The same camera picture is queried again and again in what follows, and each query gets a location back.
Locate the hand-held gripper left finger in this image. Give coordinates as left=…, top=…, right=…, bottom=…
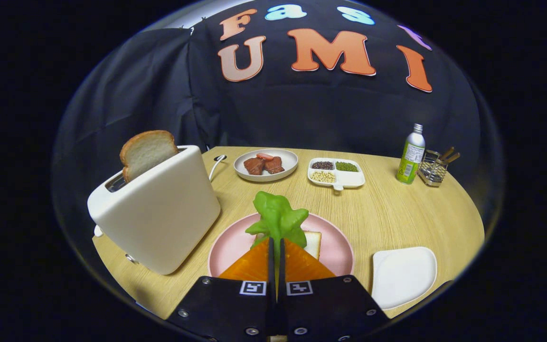
left=167, top=237, right=276, bottom=342

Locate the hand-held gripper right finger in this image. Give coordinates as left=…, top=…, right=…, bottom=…
left=278, top=237, right=390, bottom=342

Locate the green lettuce leaf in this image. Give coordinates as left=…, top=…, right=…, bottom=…
left=245, top=191, right=310, bottom=257

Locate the brown crust toast slice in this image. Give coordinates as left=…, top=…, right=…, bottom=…
left=120, top=130, right=179, bottom=183

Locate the pink round plate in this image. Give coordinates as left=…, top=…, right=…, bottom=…
left=207, top=212, right=355, bottom=278

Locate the white bread slice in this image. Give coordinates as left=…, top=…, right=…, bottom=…
left=254, top=231, right=322, bottom=260

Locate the white square plate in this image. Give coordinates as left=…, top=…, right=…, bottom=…
left=372, top=247, right=438, bottom=311

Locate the white toaster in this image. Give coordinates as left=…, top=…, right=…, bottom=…
left=87, top=145, right=221, bottom=276

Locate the white divided dish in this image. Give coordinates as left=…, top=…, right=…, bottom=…
left=307, top=158, right=366, bottom=191

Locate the brown meat piece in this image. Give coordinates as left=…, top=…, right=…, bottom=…
left=264, top=156, right=285, bottom=174
left=244, top=157, right=266, bottom=176

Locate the white round plate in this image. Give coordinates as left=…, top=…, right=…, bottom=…
left=234, top=149, right=299, bottom=182

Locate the green label metal bottle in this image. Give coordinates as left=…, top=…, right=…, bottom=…
left=396, top=123, right=426, bottom=185

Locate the black backdrop cloth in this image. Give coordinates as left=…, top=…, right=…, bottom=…
left=53, top=0, right=504, bottom=228

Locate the white toaster cable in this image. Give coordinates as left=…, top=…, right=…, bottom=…
left=208, top=154, right=227, bottom=182

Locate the metal wire utensil holder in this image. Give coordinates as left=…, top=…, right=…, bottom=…
left=417, top=150, right=449, bottom=187

